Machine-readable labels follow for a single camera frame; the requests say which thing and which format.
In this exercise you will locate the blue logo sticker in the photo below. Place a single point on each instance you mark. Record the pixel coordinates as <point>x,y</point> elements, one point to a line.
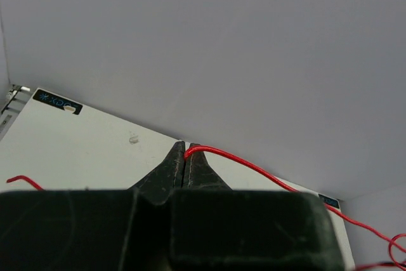
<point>329,201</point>
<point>57,101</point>

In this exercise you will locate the right blue logo sticker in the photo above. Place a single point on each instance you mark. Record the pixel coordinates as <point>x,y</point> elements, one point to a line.
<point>329,201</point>

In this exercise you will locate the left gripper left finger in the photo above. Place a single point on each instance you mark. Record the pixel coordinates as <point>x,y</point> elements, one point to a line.
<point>119,229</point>

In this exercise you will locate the left blue logo sticker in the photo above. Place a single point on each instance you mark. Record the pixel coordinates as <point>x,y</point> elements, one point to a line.
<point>57,101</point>

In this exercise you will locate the aluminium rail frame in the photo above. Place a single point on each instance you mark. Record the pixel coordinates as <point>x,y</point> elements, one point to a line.
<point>16,99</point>

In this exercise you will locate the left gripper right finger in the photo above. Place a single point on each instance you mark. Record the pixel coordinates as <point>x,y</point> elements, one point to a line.
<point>213,227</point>

